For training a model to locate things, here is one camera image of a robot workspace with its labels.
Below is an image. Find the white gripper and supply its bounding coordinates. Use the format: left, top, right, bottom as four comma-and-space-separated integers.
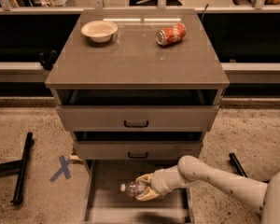
136, 166, 186, 202

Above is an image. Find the clear plastic water bottle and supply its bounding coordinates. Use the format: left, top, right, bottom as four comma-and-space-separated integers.
120, 181, 148, 198

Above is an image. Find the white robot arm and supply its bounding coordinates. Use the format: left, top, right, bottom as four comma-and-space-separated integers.
137, 156, 280, 224

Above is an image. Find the bottom grey drawer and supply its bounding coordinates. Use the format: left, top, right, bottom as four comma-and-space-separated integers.
82, 160, 194, 224

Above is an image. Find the grey drawer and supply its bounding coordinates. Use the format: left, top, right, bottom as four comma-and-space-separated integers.
82, 160, 194, 224
73, 132, 203, 160
55, 89, 221, 133

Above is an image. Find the middle grey drawer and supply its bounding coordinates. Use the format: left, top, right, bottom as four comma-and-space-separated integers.
73, 132, 203, 160

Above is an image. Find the grey drawer cabinet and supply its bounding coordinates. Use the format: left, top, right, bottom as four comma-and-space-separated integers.
45, 8, 231, 224

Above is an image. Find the top grey drawer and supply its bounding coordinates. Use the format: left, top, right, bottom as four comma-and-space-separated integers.
55, 89, 221, 133

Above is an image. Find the blue tape cross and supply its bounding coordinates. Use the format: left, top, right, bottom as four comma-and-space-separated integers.
49, 156, 72, 182

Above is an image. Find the black right stand leg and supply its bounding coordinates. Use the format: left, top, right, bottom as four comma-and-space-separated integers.
229, 153, 246, 177

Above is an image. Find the black stand leg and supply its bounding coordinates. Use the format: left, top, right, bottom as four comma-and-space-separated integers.
229, 153, 246, 177
0, 132, 35, 205

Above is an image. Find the black left stand leg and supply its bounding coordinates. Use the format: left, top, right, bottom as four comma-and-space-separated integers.
0, 132, 35, 205

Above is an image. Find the orange soda can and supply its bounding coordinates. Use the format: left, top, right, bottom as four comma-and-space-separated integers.
156, 23, 187, 46

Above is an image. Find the white paper bowl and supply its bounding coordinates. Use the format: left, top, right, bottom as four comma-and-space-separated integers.
81, 21, 118, 43

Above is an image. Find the black middle drawer handle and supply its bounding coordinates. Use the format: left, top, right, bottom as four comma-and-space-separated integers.
127, 152, 148, 159

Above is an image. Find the black drawer handle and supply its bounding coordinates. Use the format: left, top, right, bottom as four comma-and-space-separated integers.
123, 120, 149, 128
127, 152, 148, 159

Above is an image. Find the black top drawer handle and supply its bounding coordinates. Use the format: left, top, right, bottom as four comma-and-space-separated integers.
123, 120, 149, 128

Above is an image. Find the black clamp on rail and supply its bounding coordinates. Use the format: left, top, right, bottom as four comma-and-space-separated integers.
39, 50, 57, 70

